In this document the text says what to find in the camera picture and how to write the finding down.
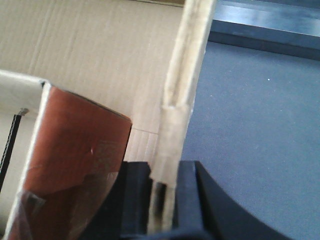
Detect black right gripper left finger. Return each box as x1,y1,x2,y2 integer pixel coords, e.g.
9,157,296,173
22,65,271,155
82,161,152,240

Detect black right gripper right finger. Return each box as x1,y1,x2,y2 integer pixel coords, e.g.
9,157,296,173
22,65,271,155
174,161,288,240

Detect white red printed box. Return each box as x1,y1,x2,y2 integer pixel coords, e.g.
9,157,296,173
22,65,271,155
0,70,132,240

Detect large brown cardboard box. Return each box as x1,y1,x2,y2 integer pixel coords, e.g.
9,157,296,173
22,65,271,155
0,0,216,233

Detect dark shelf ledge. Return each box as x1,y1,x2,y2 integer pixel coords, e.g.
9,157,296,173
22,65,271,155
208,0,320,61

